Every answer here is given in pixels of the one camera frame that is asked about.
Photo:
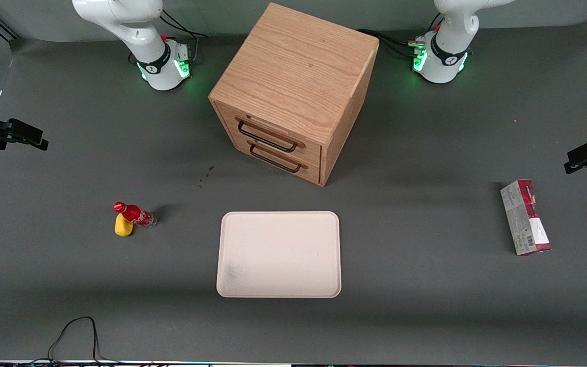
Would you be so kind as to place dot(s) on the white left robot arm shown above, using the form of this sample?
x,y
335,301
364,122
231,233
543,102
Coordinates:
x,y
451,30

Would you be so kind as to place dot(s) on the oak wooden drawer cabinet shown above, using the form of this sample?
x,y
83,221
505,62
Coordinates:
x,y
293,66

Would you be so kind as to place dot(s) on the wooden drawer front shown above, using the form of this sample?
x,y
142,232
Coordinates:
x,y
311,171
309,150

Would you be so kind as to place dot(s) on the small yellow rounded object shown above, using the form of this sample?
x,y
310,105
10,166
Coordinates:
x,y
123,228

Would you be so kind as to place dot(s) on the red tartan cardboard box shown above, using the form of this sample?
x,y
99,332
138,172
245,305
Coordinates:
x,y
528,219

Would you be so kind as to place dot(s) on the beige plastic tray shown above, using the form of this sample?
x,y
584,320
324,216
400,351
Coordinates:
x,y
279,255

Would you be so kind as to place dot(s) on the red coke bottle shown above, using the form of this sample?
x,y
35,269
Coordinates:
x,y
135,214

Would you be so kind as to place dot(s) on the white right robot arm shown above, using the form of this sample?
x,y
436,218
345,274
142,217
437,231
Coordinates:
x,y
140,35

